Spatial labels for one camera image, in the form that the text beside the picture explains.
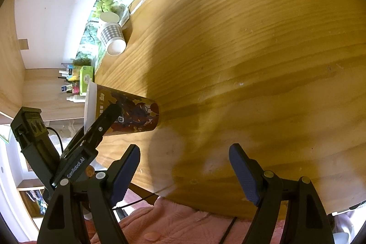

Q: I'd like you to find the brown printed paper cup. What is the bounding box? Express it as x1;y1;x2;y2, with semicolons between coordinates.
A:
84;82;159;136

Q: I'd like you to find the grey checkered paper cup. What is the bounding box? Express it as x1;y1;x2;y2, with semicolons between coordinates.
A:
98;22;126;56

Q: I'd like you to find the white panda print cup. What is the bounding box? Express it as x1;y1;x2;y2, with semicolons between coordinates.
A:
99;12;120;25

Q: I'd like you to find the white plastic bottle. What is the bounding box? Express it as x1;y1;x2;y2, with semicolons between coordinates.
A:
66;95;86;103

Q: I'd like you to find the red small container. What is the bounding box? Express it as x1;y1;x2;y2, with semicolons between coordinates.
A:
71;81;80;95

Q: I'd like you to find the green tissue box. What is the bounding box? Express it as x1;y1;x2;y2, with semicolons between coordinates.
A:
79;66;94;96

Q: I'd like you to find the pink fleece clothing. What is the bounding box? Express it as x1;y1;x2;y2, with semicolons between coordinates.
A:
86;197;290;244

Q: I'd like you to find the green leaf pattern poster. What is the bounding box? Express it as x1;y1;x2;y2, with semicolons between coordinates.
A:
74;0;170;73

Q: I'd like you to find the black cable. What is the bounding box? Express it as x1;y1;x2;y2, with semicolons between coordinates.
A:
218;215;239;244

